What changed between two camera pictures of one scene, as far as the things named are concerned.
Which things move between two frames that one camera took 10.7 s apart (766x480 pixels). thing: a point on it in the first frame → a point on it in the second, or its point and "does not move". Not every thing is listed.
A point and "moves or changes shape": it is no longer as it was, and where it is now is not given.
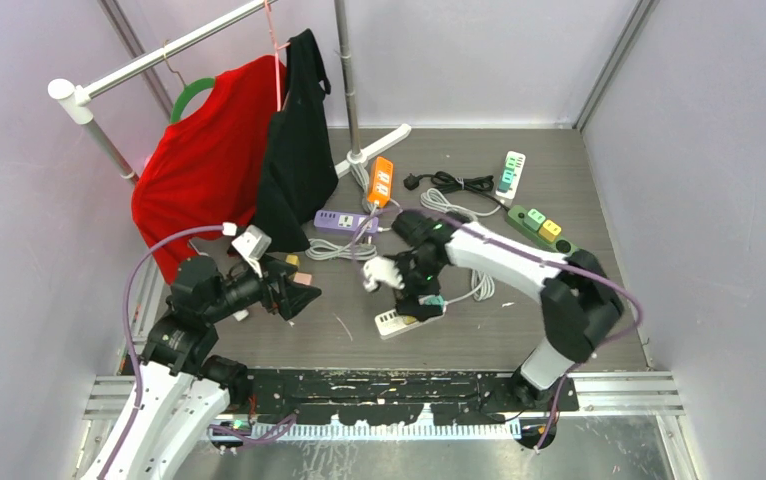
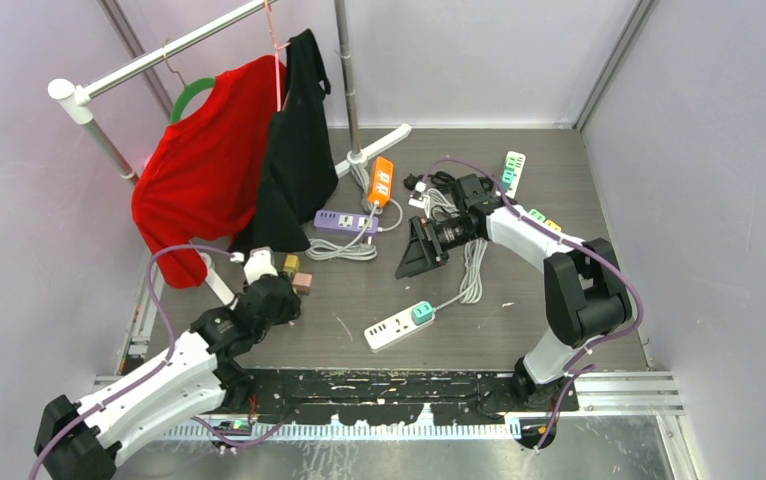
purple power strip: [344, 221] does not move
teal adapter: [431, 300] moves or changes shape
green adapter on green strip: [534, 219] does not move
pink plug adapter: [302, 278] does not move
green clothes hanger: [187, 92] does not move
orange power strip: [381, 182] does not move
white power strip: [390, 322] moves or changes shape
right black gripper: [407, 298] → [425, 250]
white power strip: [520, 162] does not move
